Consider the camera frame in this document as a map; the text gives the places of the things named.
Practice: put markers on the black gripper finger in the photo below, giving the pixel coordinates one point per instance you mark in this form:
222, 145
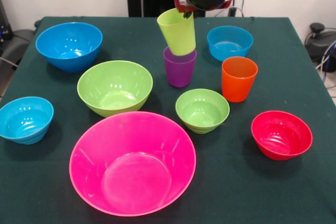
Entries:
188, 14

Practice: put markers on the lime green cup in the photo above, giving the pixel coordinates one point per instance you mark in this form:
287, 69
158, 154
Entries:
177, 32

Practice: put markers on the medium blue bowl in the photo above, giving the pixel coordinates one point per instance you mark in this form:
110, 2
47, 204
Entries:
229, 45

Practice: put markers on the purple cup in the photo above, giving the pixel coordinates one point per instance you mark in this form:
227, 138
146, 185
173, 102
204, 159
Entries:
179, 72

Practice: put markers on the orange cup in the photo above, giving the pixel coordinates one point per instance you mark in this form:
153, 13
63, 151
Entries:
239, 82

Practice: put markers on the small green bowl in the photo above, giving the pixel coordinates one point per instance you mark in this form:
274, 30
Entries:
202, 111

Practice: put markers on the large green bowl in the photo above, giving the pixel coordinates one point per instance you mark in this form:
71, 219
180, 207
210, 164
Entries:
113, 90

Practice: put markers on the large blue bowl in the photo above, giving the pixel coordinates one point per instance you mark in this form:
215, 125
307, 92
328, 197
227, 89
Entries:
68, 51

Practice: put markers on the black wheel base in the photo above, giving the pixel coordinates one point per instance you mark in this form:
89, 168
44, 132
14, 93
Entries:
320, 43
16, 45

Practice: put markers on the small red-pink bowl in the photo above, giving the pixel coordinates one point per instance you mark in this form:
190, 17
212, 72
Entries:
281, 137

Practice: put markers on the large pink bowl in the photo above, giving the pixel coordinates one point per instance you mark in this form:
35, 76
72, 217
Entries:
131, 171

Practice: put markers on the dark green table cloth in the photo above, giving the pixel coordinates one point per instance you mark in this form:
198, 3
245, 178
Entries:
236, 192

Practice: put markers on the small light blue bowl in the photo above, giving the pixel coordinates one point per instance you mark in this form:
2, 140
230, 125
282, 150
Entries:
26, 121

